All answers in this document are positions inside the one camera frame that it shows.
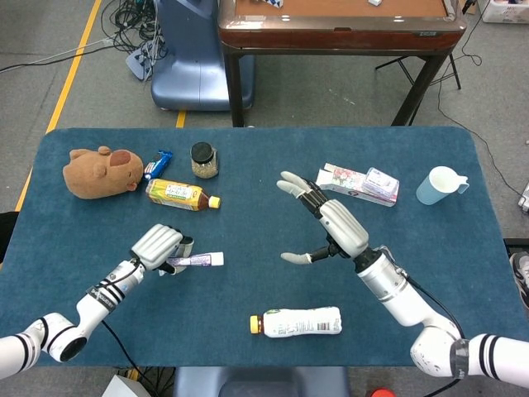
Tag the blue white snake puzzle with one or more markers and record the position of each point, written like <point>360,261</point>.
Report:
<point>273,3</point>

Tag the white pink box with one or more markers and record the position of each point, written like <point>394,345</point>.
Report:
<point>343,184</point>

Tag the black object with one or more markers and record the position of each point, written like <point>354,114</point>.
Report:
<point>7,235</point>

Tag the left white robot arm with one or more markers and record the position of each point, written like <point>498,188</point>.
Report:
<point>99,302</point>

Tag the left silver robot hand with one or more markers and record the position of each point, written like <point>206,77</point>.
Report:
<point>159,246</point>

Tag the light blue plastic cup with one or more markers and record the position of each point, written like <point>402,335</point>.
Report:
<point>434,190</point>

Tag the purple white tube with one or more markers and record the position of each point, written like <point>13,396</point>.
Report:
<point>198,260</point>

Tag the blue felt table mat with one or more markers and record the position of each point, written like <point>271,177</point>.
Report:
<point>248,223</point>

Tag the white storage box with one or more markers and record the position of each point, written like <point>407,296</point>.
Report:
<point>506,12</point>

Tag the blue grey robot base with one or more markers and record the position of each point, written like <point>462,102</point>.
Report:
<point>190,70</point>

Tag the clear purple plastic box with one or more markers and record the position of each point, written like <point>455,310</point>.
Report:
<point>381,182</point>

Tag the glass jar with black lid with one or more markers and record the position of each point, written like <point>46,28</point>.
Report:
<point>204,163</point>

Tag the grey device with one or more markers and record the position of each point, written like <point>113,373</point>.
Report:
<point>525,203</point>

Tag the grey power strip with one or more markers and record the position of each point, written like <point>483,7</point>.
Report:
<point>140,62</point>

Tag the blue snack packet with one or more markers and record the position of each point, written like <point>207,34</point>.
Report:
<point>160,163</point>

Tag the brown mahjong table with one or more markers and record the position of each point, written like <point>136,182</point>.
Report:
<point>330,37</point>

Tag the tea bottle yellow green label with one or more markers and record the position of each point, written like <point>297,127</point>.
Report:
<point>177,193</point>

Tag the white drink bottle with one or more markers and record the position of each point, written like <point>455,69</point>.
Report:
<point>301,322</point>

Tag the grey blue robot torso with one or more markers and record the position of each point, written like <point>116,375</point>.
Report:
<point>260,382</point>

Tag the white mahjong tile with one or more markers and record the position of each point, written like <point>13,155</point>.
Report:
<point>375,2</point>

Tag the red round object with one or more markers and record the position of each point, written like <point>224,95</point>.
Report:
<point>384,393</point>

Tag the grey sneaker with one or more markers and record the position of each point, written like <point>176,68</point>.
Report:
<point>521,273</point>

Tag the brown capybara plush toy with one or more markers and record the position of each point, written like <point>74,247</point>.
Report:
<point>99,175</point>

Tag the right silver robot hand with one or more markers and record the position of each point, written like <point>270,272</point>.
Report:
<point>343,227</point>

